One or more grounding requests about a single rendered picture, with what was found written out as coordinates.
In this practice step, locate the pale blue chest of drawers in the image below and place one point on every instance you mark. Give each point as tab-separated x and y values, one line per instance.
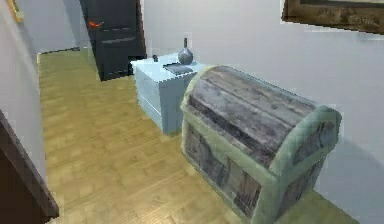
163	90

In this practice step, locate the dark grey flat book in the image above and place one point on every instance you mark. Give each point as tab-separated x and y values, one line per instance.
178	68

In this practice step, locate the grey round vase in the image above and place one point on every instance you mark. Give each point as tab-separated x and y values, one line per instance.
185	55

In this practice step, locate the green and grey wooden chest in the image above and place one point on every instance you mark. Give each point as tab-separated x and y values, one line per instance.
246	133

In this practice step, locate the small black object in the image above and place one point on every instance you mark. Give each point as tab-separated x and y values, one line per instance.
155	58

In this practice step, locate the black room door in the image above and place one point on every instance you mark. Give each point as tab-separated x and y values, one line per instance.
115	36

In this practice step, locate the dark brown wooden furniture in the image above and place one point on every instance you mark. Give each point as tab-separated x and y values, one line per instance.
20	186

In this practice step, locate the brown framed wall picture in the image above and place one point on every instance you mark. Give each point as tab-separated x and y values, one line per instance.
336	15

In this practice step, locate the yellow framed wall picture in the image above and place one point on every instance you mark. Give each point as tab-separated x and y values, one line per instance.
15	9

